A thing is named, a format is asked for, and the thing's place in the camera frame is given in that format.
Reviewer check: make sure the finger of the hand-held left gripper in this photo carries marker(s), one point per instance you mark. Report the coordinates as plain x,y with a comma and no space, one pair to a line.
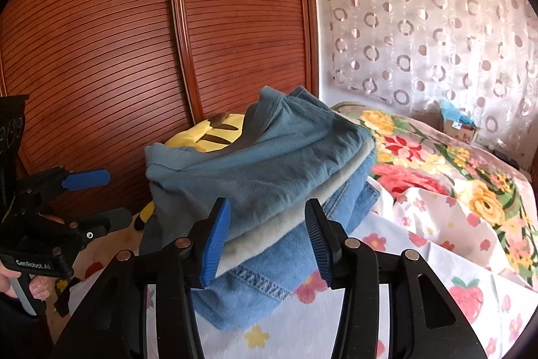
86,179
113,219

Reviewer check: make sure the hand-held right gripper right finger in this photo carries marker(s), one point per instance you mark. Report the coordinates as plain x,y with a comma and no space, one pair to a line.
320,247

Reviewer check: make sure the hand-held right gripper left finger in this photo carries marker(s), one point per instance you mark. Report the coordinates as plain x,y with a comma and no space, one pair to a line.
214,243

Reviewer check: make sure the person's left hand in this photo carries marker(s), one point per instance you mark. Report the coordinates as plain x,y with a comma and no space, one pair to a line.
40,289

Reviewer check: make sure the folded grey-green garment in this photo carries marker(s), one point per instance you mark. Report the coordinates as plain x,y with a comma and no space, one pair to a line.
269,237

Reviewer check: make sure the folded blue jeans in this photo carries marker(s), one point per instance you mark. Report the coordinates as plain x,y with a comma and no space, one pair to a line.
269,283

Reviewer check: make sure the white floral bed sheet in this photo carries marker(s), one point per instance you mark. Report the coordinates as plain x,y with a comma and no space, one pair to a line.
420,258

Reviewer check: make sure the yellow plush toy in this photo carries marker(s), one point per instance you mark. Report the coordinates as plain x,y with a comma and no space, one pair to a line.
214,132

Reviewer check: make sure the wooden slatted wardrobe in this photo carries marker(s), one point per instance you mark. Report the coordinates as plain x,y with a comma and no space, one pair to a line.
105,48

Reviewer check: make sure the colourful floral blanket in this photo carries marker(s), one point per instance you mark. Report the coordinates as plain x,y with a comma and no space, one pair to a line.
420,157

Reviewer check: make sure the small box with blue bag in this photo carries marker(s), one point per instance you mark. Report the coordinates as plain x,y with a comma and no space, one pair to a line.
460,130

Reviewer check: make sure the sheer curtain with circles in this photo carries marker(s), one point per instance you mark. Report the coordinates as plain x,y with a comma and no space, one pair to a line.
420,27

